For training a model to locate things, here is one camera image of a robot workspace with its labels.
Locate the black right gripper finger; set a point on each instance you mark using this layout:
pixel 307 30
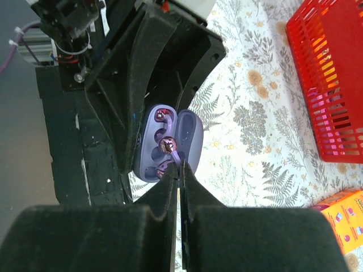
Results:
pixel 220 238
pixel 116 87
pixel 188 58
pixel 136 237

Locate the purple metallic earbud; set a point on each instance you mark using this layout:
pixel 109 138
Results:
pixel 165 116
pixel 167 146

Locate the lavender earbud charging case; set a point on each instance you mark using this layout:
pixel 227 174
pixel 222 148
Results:
pixel 187 130

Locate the floral patterned table mat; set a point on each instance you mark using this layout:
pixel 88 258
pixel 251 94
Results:
pixel 259 149

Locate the orange snack box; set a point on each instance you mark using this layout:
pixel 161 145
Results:
pixel 344 210

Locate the red plastic shopping basket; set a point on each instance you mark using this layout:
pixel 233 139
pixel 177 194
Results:
pixel 325 39

